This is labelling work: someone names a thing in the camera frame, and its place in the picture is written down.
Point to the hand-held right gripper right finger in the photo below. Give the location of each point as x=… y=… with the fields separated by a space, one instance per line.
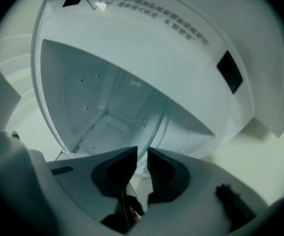
x=201 y=195

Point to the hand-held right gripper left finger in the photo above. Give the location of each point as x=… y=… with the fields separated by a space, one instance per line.
x=83 y=181

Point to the white table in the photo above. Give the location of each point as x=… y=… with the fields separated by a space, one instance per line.
x=242 y=161

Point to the white microwave oven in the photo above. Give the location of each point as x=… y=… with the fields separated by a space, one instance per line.
x=181 y=65

